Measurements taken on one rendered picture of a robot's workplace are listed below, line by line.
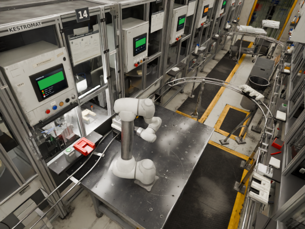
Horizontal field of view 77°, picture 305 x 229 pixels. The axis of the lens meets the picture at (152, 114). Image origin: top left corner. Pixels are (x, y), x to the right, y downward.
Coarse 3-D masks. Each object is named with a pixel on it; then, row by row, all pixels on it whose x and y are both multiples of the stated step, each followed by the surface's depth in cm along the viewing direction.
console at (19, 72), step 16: (64, 48) 136; (0, 64) 113; (16, 64) 113; (32, 64) 121; (48, 64) 130; (64, 64) 141; (16, 80) 116; (32, 80) 123; (16, 96) 121; (32, 96) 129; (48, 96) 138; (64, 96) 152; (32, 112) 133; (48, 112) 143
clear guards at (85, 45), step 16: (64, 16) 128; (96, 16) 150; (112, 16) 165; (64, 32) 132; (80, 32) 143; (96, 32) 156; (112, 32) 172; (80, 48) 149; (96, 48) 163; (112, 48) 180; (80, 64) 155; (96, 64) 170; (112, 64) 189; (80, 80) 161; (96, 80) 178; (112, 80) 198; (80, 96) 168; (112, 96) 209; (32, 128) 139; (48, 128) 151; (64, 128) 166; (80, 128) 184; (48, 144) 158; (64, 144) 174; (48, 160) 164
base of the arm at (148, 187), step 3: (156, 177) 188; (135, 180) 184; (138, 180) 183; (156, 180) 186; (135, 183) 183; (138, 183) 182; (141, 183) 179; (153, 183) 182; (141, 186) 181; (144, 186) 179; (147, 186) 179; (150, 186) 180; (147, 189) 178; (150, 189) 178
